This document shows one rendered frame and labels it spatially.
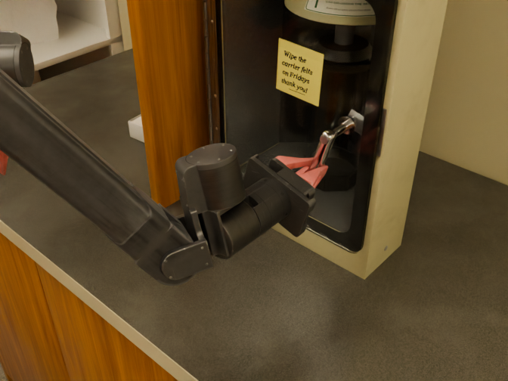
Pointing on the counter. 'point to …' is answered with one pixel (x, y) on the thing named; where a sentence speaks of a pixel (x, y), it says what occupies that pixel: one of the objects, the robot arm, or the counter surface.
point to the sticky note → (299, 71)
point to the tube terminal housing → (394, 138)
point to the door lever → (346, 125)
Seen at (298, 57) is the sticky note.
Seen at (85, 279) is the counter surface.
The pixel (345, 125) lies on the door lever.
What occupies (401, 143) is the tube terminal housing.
